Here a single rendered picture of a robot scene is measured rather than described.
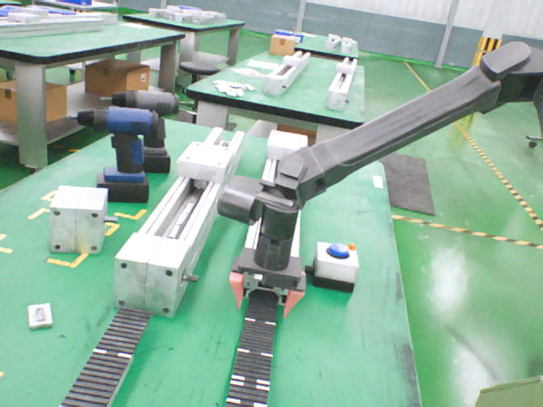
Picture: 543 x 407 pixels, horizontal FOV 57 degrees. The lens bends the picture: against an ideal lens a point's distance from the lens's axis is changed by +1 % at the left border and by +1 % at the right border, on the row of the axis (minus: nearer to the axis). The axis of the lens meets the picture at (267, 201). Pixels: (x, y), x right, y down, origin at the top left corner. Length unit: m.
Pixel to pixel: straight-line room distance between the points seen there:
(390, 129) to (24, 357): 0.63
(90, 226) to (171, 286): 0.24
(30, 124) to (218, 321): 2.55
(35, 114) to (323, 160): 2.59
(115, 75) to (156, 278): 3.91
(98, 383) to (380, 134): 0.54
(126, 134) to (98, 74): 3.53
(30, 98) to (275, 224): 2.58
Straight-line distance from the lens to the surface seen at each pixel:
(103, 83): 4.70
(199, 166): 1.16
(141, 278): 0.82
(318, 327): 0.88
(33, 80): 3.18
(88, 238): 1.00
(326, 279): 0.98
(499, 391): 0.70
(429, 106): 0.84
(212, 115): 2.66
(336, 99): 2.63
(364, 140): 0.80
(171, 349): 0.79
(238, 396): 0.68
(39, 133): 3.24
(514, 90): 0.92
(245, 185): 0.80
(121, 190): 1.21
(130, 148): 1.19
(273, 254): 0.78
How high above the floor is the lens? 1.29
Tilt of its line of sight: 23 degrees down
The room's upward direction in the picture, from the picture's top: 9 degrees clockwise
